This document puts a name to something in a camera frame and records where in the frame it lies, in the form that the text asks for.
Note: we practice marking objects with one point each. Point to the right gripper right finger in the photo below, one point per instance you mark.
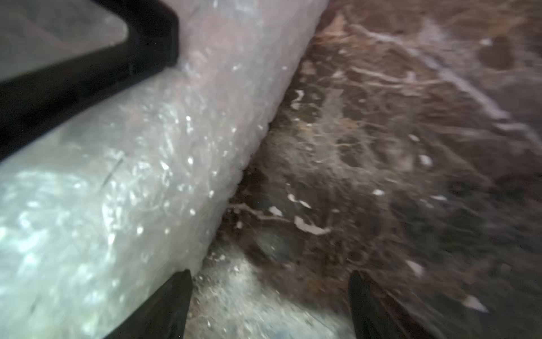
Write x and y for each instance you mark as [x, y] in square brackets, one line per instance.
[376, 314]

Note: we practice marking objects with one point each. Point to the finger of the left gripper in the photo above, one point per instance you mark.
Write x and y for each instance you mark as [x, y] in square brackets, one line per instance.
[36, 102]

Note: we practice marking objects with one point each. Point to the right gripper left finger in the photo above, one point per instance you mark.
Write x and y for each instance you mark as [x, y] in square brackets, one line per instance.
[163, 315]

